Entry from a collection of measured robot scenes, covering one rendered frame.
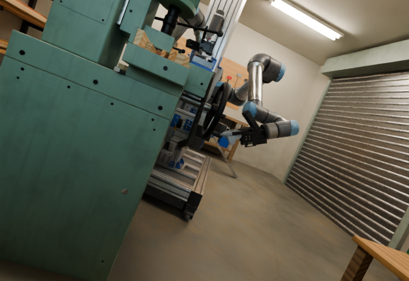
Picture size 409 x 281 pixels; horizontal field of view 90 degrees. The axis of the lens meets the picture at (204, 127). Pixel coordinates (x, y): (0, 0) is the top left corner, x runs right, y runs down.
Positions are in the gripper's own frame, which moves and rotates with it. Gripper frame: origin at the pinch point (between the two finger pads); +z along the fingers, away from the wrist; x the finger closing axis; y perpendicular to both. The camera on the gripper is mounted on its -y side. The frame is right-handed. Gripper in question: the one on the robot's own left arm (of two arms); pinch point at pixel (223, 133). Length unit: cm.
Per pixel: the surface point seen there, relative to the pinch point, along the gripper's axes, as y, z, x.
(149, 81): -25.0, 27.2, -12.1
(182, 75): -24.4, 15.2, -21.4
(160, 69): -27.2, 21.9, -21.3
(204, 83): -23.3, 5.5, 1.5
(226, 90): -18.8, -3.2, -3.1
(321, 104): 19, -261, 287
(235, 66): -79, -110, 336
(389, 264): 54, -52, -28
